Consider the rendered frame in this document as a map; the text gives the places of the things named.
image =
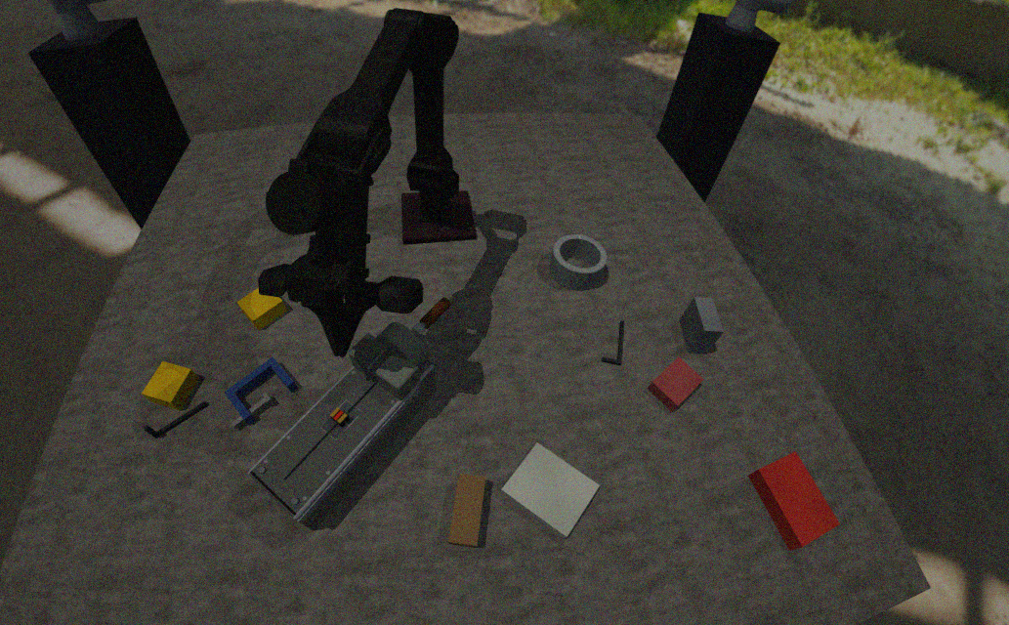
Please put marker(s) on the yellow block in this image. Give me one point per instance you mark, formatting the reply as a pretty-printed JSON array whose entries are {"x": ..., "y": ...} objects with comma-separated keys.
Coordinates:
[
  {"x": 261, "y": 309},
  {"x": 170, "y": 385}
]

